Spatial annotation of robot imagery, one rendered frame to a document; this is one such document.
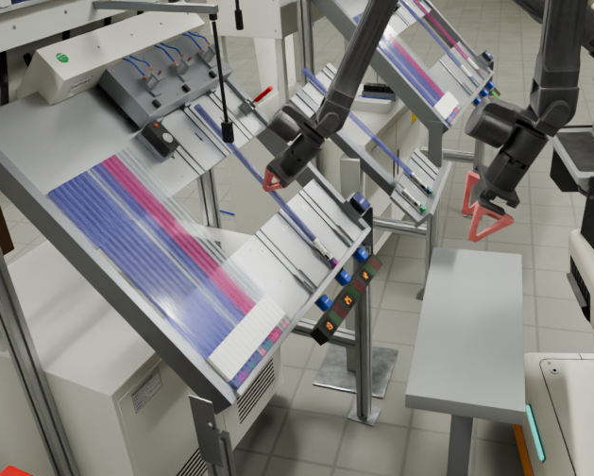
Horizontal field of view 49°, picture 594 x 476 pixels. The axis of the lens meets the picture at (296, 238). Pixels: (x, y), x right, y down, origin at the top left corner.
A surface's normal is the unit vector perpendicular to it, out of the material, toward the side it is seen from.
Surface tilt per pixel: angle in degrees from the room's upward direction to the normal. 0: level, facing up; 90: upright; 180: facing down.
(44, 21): 90
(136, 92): 44
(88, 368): 0
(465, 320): 0
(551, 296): 0
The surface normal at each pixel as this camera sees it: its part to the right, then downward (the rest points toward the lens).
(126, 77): 0.58, -0.49
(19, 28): 0.89, 0.18
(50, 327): -0.07, -0.86
